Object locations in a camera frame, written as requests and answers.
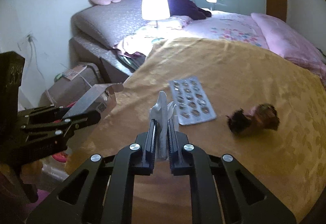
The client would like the dark brown crumpled wrapper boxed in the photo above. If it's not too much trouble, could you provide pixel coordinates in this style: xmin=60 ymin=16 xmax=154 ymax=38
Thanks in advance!
xmin=226 ymin=103 xmax=281 ymax=137

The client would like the small grey carton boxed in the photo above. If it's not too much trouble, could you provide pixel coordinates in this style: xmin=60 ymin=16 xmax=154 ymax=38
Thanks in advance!
xmin=62 ymin=82 xmax=125 ymax=119

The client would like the white tissue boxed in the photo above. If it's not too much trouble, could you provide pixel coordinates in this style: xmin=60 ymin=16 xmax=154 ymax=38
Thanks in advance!
xmin=149 ymin=91 xmax=179 ymax=162

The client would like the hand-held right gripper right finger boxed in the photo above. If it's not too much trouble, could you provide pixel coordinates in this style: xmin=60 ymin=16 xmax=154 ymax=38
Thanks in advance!
xmin=167 ymin=121 xmax=297 ymax=224

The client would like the pink folded quilt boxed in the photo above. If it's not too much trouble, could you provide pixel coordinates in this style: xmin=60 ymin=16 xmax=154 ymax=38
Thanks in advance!
xmin=251 ymin=12 xmax=326 ymax=79

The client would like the pink and purple cloth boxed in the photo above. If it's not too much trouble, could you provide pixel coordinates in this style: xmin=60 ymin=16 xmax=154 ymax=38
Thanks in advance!
xmin=112 ymin=34 xmax=153 ymax=58

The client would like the silver blister pack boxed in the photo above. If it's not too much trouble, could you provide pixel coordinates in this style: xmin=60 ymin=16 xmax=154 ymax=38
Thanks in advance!
xmin=169 ymin=76 xmax=217 ymax=126

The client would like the white table lamp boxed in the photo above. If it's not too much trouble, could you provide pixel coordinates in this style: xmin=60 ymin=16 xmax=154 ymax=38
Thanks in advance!
xmin=141 ymin=0 xmax=171 ymax=28

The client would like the person's purple clothing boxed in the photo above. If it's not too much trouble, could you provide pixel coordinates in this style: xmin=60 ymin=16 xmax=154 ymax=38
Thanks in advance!
xmin=0 ymin=163 xmax=50 ymax=224

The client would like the bed with floral sheet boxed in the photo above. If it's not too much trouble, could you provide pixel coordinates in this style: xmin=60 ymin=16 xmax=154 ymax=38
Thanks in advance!
xmin=69 ymin=0 xmax=326 ymax=79

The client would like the small floral pillow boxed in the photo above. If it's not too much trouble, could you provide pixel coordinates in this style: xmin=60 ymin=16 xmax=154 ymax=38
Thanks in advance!
xmin=159 ymin=15 xmax=192 ymax=31

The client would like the grey power cord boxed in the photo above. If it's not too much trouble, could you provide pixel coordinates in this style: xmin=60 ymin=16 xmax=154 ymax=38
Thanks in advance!
xmin=18 ymin=35 xmax=45 ymax=92

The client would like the dark green book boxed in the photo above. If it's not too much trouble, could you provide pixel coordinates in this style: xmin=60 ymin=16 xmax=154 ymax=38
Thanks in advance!
xmin=118 ymin=54 xmax=146 ymax=71

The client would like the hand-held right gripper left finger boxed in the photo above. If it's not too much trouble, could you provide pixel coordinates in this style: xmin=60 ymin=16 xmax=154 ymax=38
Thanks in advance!
xmin=27 ymin=118 xmax=157 ymax=224

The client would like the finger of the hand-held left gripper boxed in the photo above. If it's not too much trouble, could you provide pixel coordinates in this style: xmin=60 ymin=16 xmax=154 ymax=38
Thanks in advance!
xmin=23 ymin=111 xmax=101 ymax=143
xmin=18 ymin=106 xmax=65 ymax=128

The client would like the pink plastic basket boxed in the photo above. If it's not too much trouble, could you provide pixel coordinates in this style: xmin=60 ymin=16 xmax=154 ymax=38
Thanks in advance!
xmin=52 ymin=102 xmax=77 ymax=163

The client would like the dark clothing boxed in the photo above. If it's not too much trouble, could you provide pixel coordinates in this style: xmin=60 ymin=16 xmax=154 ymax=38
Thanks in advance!
xmin=155 ymin=0 xmax=212 ymax=20

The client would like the brown cardboard box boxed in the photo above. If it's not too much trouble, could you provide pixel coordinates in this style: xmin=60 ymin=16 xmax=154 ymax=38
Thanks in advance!
xmin=39 ymin=62 xmax=103 ymax=108

